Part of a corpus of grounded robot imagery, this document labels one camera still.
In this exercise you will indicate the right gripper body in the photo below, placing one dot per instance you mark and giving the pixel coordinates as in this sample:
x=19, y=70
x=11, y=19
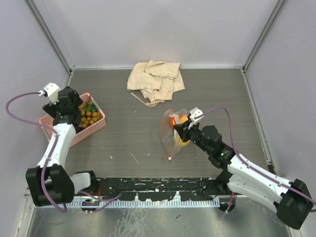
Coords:
x=196, y=136

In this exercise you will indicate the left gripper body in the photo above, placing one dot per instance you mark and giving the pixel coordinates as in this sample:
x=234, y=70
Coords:
x=78, y=102

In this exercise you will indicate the clear zip top bag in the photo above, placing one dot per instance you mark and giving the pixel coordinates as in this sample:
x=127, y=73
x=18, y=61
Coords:
x=168, y=133

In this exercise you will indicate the fake brown longan bunch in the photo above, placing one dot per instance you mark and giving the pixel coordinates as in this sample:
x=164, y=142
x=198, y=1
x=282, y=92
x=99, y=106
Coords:
x=90, y=114

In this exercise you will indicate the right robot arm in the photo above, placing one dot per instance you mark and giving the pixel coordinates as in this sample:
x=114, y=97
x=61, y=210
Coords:
x=290, y=200

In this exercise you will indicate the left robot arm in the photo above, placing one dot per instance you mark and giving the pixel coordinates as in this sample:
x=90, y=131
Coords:
x=48, y=182

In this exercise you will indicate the fake orange persimmon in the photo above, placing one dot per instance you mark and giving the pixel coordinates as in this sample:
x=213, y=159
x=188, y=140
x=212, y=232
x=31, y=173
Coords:
x=178, y=120

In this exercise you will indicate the pink plastic basket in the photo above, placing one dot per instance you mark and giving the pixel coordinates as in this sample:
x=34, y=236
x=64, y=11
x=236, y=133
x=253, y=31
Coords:
x=84, y=133

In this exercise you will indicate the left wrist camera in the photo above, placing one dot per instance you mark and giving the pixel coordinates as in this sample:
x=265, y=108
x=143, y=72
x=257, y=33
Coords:
x=51, y=91

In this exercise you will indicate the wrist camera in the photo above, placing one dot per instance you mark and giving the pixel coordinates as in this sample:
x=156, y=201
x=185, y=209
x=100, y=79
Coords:
x=51, y=91
x=195, y=115

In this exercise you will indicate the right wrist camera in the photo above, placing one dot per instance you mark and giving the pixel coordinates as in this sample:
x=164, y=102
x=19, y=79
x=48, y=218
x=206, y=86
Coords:
x=195, y=115

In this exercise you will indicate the beige cloth drawstring bag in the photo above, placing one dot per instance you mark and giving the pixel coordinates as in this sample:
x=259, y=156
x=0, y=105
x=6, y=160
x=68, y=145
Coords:
x=154, y=82

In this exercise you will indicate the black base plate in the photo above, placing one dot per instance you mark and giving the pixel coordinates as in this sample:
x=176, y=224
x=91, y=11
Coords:
x=159, y=189

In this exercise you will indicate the grey slotted cable duct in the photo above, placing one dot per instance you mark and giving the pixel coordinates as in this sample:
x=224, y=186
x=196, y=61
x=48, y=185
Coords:
x=176, y=203

